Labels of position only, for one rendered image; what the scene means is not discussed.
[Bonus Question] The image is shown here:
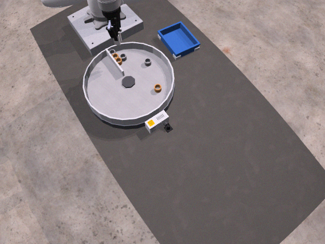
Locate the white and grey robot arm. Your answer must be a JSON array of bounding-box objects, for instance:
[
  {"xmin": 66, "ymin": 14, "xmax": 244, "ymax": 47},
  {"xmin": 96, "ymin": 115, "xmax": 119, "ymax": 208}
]
[{"xmin": 41, "ymin": 0, "xmax": 144, "ymax": 30}]

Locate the grey round turning table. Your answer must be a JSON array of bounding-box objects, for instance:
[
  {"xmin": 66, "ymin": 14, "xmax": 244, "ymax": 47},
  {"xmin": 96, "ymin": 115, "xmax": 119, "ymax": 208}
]
[{"xmin": 83, "ymin": 42, "xmax": 175, "ymax": 134}]

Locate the blue plastic crate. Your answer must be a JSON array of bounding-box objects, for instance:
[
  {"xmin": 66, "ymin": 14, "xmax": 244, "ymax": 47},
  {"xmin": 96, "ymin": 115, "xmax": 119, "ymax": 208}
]
[{"xmin": 157, "ymin": 21, "xmax": 200, "ymax": 60}]

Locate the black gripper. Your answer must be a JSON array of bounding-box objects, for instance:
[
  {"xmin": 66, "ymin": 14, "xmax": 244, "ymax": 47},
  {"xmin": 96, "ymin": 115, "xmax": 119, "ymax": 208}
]
[{"xmin": 102, "ymin": 7, "xmax": 122, "ymax": 45}]

